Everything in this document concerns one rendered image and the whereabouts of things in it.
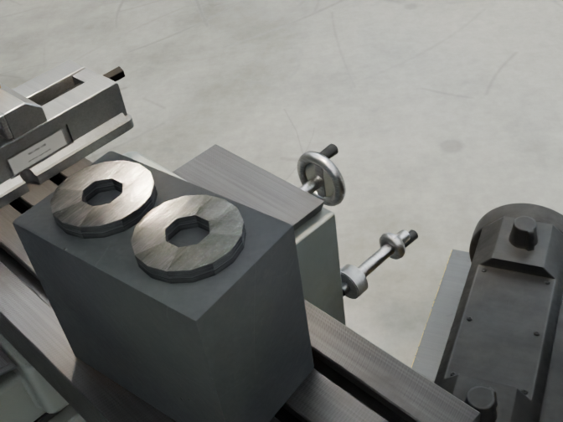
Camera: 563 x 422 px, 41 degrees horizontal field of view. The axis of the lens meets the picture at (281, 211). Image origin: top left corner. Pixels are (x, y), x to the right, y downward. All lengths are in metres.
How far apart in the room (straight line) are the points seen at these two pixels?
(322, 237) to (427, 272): 0.89
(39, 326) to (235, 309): 0.33
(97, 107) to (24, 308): 0.33
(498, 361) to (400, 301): 0.89
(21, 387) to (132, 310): 0.40
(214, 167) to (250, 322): 0.76
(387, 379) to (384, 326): 1.24
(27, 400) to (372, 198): 1.53
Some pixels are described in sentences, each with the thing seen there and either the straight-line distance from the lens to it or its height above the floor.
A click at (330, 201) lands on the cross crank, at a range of 1.43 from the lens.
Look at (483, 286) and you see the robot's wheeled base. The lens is 1.25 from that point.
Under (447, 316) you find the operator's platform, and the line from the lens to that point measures 1.46.
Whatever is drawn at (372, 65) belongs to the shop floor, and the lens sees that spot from 2.99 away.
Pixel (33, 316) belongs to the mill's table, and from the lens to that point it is 0.87.
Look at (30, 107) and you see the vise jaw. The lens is 1.03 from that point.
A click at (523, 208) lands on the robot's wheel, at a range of 1.39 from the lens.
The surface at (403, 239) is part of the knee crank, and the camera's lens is 1.46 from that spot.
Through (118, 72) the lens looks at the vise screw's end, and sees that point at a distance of 1.16.
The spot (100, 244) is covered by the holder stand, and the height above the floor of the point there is 1.10.
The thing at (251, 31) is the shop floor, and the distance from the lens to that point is 3.35.
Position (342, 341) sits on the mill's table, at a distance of 0.76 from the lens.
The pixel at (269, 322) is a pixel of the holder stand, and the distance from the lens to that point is 0.63.
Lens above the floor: 1.50
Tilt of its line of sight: 40 degrees down
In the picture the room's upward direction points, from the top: 9 degrees counter-clockwise
